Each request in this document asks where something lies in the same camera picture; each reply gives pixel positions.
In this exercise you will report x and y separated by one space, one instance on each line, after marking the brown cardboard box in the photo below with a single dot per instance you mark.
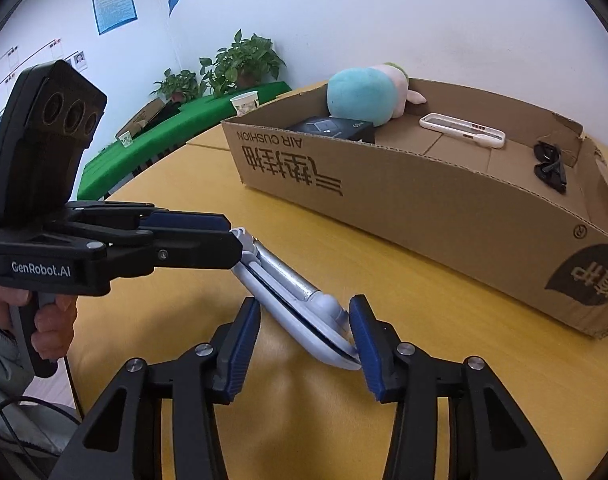
433 210

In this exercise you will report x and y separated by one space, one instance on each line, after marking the large potted green plant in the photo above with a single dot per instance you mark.
244 60

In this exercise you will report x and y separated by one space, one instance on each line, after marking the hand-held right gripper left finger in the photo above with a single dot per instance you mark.
239 355

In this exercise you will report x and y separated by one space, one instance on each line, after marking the wooden desktop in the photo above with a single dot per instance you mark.
433 360

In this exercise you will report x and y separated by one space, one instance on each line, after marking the white selfie stick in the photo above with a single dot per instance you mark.
304 320

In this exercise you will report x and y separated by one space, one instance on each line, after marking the small cardboard box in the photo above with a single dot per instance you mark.
141 117

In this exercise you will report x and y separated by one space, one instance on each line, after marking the small potted green plant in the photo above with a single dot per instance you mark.
176 85

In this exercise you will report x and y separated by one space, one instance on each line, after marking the wall photo chart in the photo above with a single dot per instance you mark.
59 52

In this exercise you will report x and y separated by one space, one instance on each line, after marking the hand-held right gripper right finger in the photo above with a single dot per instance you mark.
366 355

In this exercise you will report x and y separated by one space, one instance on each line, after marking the white phone case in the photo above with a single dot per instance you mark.
463 136

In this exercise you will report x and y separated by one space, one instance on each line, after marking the teal and pink plush pig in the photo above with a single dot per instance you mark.
359 92

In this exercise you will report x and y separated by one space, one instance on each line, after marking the small patterned paper cup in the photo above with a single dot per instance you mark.
124 138

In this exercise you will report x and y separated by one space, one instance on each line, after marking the green tablecloth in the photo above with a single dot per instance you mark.
149 145

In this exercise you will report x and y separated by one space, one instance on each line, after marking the black sunglasses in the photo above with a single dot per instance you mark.
548 170

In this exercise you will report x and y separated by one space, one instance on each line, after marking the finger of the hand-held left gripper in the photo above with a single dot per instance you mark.
194 221
194 255

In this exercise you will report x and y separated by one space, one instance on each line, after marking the black box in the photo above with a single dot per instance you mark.
329 127

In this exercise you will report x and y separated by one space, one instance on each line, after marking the person's left hand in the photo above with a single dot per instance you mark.
56 325

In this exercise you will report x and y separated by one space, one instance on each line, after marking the white paper cup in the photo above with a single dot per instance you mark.
245 105

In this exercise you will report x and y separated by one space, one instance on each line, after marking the blue framed wall poster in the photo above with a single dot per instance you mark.
113 6

